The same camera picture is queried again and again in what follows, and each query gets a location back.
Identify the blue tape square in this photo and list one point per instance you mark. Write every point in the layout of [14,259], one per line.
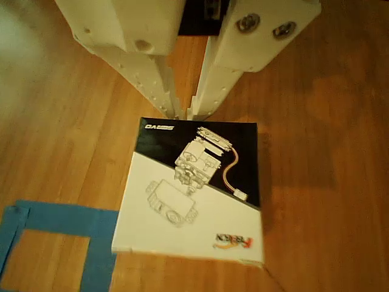
[60,216]

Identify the black and white servo box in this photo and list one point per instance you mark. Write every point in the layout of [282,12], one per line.
[182,213]

